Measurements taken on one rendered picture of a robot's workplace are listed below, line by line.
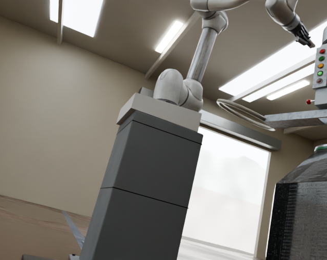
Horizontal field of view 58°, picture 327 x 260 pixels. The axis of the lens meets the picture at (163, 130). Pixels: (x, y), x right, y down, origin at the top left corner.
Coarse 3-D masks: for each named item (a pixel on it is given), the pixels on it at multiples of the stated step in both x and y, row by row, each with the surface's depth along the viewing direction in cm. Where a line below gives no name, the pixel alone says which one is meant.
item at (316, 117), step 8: (296, 112) 187; (304, 112) 182; (312, 112) 179; (320, 112) 175; (272, 120) 198; (280, 120) 194; (288, 120) 190; (296, 120) 187; (304, 120) 184; (312, 120) 181; (320, 120) 179
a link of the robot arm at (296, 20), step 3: (297, 15) 154; (294, 18) 152; (297, 18) 153; (291, 21) 153; (294, 21) 153; (297, 21) 154; (288, 24) 154; (291, 24) 154; (294, 24) 154; (297, 24) 155; (285, 27) 157; (288, 27) 156; (291, 27) 156; (294, 27) 155
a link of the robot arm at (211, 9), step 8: (208, 0) 181; (216, 0) 178; (224, 0) 175; (232, 0) 171; (240, 0) 169; (248, 0) 168; (208, 8) 183; (216, 8) 180; (224, 8) 176; (232, 8) 174
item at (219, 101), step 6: (222, 102) 215; (228, 102) 209; (228, 108) 244; (240, 108) 204; (246, 108) 202; (234, 114) 247; (252, 114) 202; (258, 114) 201; (246, 120) 246; (252, 120) 244; (264, 120) 203; (264, 126) 235
